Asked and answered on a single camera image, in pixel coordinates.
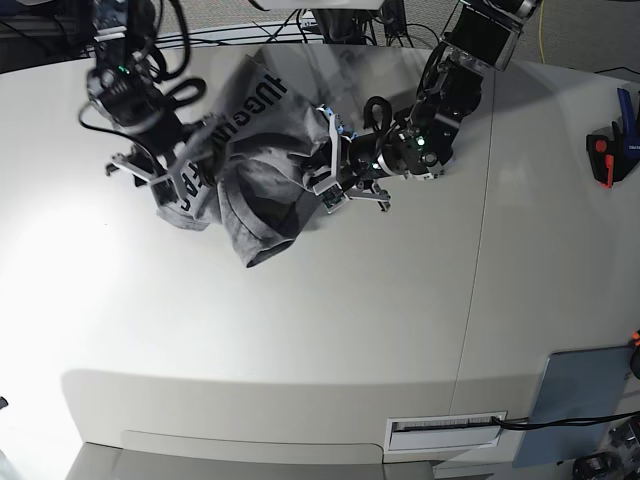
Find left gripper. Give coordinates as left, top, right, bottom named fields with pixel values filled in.
left=300, top=107, right=391, bottom=212

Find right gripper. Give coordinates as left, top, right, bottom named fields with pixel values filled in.
left=104, top=115, right=220, bottom=186

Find grey T-shirt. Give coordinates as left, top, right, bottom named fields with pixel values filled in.
left=157, top=57, right=331, bottom=268

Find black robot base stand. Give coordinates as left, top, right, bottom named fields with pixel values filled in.
left=306, top=9, right=378, bottom=46

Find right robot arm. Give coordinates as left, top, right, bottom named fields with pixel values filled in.
left=86, top=1, right=211, bottom=197

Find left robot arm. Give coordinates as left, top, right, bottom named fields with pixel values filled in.
left=303, top=1, right=539, bottom=212

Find black orange bar clamp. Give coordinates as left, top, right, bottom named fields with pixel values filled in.
left=586, top=123, right=639, bottom=189

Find blue bar clamp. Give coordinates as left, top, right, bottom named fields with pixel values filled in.
left=617, top=88, right=639, bottom=160

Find blue grey flat board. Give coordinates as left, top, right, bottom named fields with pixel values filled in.
left=512, top=346, right=632, bottom=468

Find black orange tool at edge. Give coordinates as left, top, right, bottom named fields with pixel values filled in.
left=628, top=330, right=640, bottom=379

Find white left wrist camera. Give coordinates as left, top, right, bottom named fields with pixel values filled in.
left=313, top=177, right=349, bottom=214

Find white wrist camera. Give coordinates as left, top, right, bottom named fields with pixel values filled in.
left=149, top=177, right=188, bottom=207
left=313, top=177, right=349, bottom=214

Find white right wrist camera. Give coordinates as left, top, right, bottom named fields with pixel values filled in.
left=149, top=177, right=188, bottom=207

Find black cable on table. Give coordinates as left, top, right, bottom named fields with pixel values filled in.
left=489, top=411, right=640, bottom=432

